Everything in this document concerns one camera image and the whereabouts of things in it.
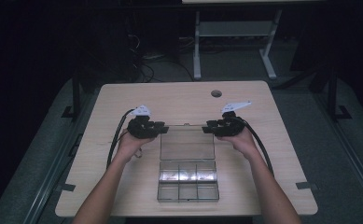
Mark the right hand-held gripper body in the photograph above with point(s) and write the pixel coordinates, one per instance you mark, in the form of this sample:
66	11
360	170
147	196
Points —
230	126

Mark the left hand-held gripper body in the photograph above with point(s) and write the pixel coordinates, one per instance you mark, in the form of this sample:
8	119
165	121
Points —
140	127

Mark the clear plastic compartment box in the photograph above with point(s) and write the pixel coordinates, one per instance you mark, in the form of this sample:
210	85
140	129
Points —
187	179

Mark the person's right hand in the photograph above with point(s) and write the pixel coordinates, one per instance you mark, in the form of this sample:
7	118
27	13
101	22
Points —
244	143

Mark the person's left hand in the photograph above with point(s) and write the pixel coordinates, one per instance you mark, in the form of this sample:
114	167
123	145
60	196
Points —
128	146

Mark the black metal stand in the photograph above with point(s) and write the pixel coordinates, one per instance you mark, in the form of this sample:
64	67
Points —
76	93
332	93

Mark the white metal table frame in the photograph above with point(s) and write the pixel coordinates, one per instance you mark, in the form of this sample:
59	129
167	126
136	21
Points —
235	28

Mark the grey metal floor rail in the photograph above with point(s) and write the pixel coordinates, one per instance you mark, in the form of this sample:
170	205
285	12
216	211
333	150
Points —
50	174
353	155

